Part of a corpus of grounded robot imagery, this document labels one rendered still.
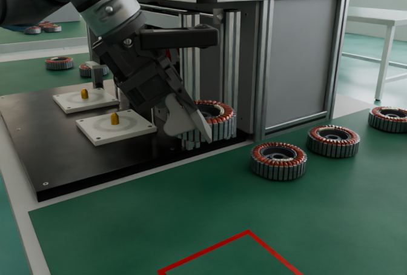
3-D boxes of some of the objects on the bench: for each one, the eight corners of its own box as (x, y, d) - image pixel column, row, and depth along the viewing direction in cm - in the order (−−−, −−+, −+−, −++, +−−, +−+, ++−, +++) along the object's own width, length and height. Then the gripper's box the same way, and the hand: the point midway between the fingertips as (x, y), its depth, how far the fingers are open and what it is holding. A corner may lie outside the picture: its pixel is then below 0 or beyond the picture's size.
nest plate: (95, 146, 81) (94, 141, 81) (76, 124, 93) (75, 120, 92) (157, 131, 89) (156, 126, 88) (131, 112, 101) (131, 108, 100)
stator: (368, 155, 81) (371, 140, 80) (323, 162, 79) (324, 146, 77) (338, 135, 91) (341, 122, 90) (297, 140, 89) (298, 126, 87)
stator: (79, 66, 160) (78, 57, 158) (59, 71, 151) (57, 62, 149) (60, 63, 165) (59, 55, 163) (40, 68, 156) (38, 60, 154)
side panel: (255, 143, 88) (263, 0, 76) (247, 138, 90) (254, -1, 78) (332, 119, 102) (350, -4, 90) (324, 115, 105) (340, -5, 93)
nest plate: (66, 114, 100) (65, 109, 100) (52, 99, 112) (52, 95, 111) (119, 103, 108) (119, 99, 107) (102, 91, 119) (101, 87, 119)
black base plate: (38, 203, 65) (36, 191, 64) (-4, 103, 115) (-6, 96, 114) (246, 141, 89) (246, 132, 88) (137, 80, 139) (136, 75, 138)
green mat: (-13, 103, 115) (-13, 102, 115) (-26, 65, 162) (-27, 65, 162) (229, 65, 163) (229, 64, 163) (165, 44, 210) (165, 43, 210)
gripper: (92, 34, 61) (160, 125, 70) (88, 59, 44) (177, 175, 53) (137, 5, 61) (198, 100, 70) (148, 19, 44) (228, 142, 53)
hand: (203, 122), depth 61 cm, fingers closed on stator, 13 cm apart
